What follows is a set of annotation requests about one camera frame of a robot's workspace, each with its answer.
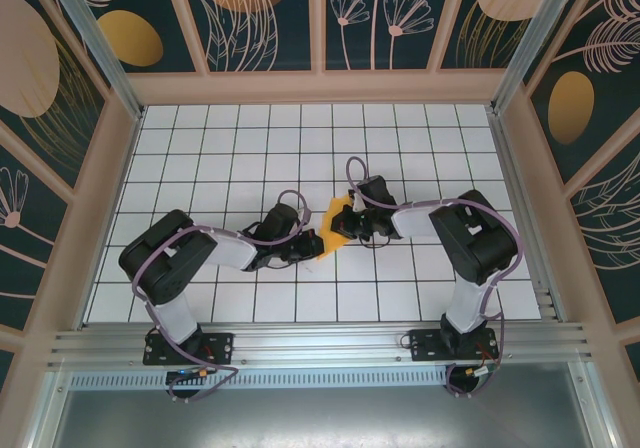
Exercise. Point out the grey metal sheet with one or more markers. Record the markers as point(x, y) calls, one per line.
point(320, 418)

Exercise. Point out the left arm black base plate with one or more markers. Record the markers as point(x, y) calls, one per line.
point(220, 348)

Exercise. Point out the aluminium side rail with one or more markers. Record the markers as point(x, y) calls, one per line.
point(525, 218)

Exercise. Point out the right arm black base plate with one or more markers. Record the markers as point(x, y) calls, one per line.
point(425, 348)

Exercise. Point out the aluminium mounting rail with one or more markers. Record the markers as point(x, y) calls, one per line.
point(320, 343)

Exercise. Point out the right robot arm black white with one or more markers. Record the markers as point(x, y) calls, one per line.
point(475, 248)

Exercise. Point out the yellow paper sheet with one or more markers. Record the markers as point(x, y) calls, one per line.
point(330, 243)

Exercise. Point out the aluminium corner post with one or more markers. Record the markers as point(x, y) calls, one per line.
point(100, 48)
point(530, 43)

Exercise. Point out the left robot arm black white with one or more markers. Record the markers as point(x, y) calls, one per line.
point(170, 258)

